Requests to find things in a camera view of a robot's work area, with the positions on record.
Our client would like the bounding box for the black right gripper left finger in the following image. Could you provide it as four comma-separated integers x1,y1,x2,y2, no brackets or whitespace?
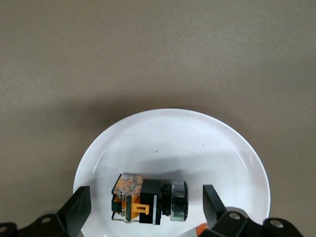
0,186,92,237

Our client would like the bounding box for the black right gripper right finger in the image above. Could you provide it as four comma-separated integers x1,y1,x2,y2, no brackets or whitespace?
199,184,305,237

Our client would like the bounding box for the orange black push-button switch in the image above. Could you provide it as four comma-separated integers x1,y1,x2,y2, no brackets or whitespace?
110,173,190,226

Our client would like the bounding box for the white round plate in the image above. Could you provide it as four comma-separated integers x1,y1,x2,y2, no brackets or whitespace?
73,108,271,237

